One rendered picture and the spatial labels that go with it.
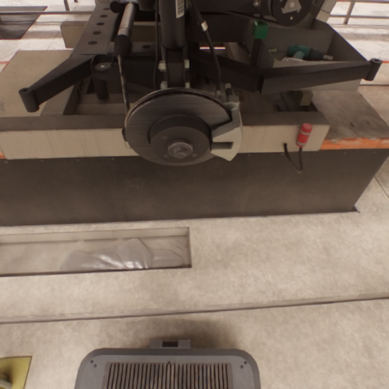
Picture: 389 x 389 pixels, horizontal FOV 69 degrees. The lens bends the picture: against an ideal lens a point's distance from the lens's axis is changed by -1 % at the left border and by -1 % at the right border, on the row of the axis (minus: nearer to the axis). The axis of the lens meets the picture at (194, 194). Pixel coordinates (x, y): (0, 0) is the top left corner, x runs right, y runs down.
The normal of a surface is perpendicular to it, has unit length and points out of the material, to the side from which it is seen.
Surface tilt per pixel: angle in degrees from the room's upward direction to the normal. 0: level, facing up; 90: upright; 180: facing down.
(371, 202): 0
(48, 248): 0
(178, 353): 45
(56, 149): 90
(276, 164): 90
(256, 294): 0
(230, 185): 90
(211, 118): 104
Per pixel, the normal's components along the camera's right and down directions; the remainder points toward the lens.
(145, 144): 0.07, 0.89
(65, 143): 0.07, 0.75
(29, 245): 0.04, -0.66
